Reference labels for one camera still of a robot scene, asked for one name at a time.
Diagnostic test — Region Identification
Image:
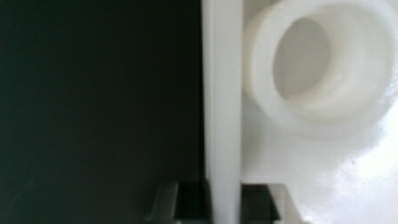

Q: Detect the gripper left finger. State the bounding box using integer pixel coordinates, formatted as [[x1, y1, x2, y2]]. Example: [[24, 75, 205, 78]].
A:
[[144, 182, 210, 224]]

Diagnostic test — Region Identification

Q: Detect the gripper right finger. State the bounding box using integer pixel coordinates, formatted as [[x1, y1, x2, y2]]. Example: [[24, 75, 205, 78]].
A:
[[242, 184, 308, 224]]

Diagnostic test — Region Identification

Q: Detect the white square tabletop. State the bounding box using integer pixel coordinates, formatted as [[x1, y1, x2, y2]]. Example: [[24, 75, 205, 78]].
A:
[[203, 0, 398, 224]]

